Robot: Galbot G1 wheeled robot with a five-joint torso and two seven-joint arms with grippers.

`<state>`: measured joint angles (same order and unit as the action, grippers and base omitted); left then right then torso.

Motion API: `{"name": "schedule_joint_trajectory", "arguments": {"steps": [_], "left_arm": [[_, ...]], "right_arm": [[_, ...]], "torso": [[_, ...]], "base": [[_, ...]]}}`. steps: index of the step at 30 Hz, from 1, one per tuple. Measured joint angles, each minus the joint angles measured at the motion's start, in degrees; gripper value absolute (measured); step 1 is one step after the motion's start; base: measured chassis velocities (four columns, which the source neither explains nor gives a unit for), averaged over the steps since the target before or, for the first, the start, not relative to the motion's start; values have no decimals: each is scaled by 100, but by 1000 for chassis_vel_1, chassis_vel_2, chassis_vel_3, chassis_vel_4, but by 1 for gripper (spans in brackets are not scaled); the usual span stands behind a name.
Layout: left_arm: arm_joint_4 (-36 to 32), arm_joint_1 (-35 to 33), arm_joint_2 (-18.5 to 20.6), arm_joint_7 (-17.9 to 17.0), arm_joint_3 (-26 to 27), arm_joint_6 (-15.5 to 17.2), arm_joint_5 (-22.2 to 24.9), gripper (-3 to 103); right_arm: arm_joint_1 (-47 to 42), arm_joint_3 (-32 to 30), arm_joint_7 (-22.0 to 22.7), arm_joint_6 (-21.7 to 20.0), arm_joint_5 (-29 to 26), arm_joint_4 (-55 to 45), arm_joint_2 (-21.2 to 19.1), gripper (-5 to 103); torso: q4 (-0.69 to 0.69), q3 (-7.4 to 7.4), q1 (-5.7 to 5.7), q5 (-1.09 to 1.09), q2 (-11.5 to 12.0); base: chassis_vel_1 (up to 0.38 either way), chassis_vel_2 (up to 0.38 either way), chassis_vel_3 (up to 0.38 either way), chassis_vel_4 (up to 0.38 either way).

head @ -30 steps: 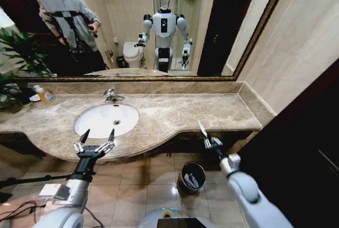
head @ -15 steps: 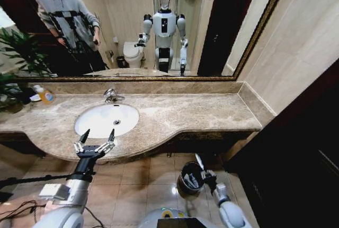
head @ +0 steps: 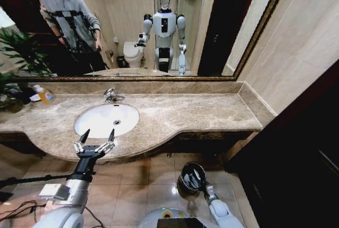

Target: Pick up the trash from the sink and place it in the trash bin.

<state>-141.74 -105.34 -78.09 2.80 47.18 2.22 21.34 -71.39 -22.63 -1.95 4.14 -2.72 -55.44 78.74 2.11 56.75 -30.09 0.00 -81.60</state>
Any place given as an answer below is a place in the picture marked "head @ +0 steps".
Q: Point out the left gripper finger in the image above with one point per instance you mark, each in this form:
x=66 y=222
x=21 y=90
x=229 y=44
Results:
x=83 y=136
x=111 y=136

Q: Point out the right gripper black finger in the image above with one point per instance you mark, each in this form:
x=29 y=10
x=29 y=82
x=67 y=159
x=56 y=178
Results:
x=194 y=177

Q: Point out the black round trash bin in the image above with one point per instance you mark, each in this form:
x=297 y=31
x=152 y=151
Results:
x=182 y=186

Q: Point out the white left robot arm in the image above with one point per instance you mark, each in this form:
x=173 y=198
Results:
x=69 y=194

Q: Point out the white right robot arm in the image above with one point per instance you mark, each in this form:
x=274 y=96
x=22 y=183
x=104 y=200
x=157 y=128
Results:
x=220 y=209

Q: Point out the chrome sink drain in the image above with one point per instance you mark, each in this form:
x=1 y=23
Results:
x=116 y=122

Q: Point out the white oval sink basin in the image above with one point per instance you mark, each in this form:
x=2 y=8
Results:
x=100 y=119

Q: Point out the small black bathroom bin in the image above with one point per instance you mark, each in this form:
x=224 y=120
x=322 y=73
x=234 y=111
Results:
x=121 y=61

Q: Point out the chrome faucet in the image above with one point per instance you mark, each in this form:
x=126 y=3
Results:
x=110 y=95

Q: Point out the orange hand soap bottle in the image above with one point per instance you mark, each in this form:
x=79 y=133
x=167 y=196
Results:
x=45 y=96

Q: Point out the small white dish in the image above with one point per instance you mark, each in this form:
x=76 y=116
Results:
x=34 y=97

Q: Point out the dark plant pot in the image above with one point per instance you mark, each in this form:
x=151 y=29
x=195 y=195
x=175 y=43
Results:
x=12 y=106

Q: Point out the dark wooden door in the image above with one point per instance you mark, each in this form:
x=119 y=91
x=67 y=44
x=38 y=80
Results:
x=294 y=159

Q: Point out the green leafy plant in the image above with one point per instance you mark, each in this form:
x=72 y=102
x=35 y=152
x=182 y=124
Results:
x=21 y=50

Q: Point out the gold framed wall mirror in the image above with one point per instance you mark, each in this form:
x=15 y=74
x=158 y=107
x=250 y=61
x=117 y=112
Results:
x=127 y=13

